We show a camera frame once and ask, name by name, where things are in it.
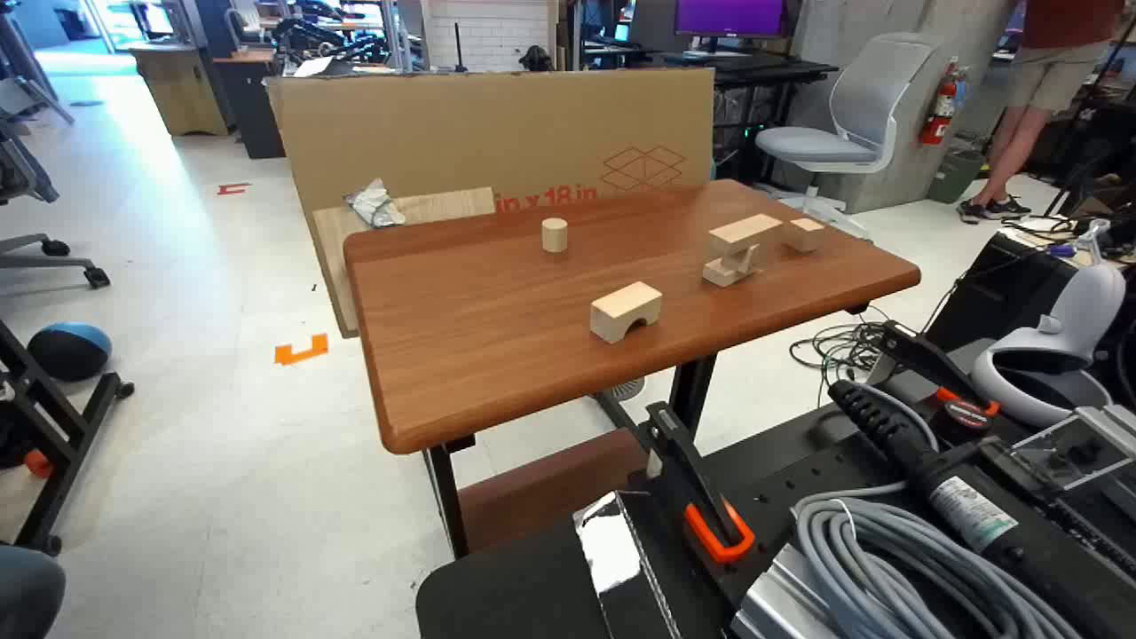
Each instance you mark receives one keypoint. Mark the wooden arch block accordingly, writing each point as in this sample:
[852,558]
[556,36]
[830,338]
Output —
[614,314]

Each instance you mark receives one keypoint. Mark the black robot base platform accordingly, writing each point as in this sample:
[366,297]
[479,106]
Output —
[509,598]

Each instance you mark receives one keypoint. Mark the wooden cylinder block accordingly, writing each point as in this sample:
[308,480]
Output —
[556,236]

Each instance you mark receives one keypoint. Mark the small notched wooden block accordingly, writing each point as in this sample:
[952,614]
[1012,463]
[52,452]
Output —
[718,276]

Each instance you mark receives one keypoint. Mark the brown wooden board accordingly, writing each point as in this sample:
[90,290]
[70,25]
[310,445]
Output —
[543,484]

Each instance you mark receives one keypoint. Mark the large brown cardboard sheet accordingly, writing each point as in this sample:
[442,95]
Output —
[472,129]

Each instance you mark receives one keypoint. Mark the crumpled white plastic bag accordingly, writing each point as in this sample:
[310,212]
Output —
[378,203]

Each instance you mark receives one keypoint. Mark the small wooden cube block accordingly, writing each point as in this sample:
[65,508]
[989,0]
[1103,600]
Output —
[808,236]

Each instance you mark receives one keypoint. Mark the monitor with purple screen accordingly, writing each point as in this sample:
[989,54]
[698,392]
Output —
[729,17]

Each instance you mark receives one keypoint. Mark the aluminium extrusion bar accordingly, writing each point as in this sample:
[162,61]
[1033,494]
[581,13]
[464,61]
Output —
[776,606]

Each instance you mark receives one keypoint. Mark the white mesh office chair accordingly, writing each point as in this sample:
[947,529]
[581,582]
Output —
[865,101]

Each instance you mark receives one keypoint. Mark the black cabinet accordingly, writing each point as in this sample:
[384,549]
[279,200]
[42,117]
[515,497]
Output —
[249,107]

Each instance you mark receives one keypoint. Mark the small orange black clamp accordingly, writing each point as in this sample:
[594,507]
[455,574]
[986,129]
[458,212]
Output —
[962,411]

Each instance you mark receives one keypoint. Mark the red fire extinguisher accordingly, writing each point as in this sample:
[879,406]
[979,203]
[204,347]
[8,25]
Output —
[943,107]

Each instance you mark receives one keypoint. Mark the black open case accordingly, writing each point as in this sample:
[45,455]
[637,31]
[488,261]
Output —
[999,290]

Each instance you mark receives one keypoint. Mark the light wooden cabinet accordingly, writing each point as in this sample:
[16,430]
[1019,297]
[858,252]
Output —
[178,91]

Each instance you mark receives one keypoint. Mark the blue ball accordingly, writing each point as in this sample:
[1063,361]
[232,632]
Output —
[70,348]

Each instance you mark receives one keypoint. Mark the black office chair base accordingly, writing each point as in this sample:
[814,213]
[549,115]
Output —
[56,252]

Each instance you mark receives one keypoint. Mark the clear plastic box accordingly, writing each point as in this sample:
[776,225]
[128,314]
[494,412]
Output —
[1076,450]

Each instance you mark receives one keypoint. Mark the black metal stand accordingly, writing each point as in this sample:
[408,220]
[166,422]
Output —
[58,455]

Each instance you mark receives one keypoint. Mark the person in khaki shorts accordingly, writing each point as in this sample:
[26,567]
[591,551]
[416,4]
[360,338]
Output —
[1040,71]

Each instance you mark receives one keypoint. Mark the blue gray rounded object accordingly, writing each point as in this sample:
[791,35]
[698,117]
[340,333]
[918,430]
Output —
[21,590]

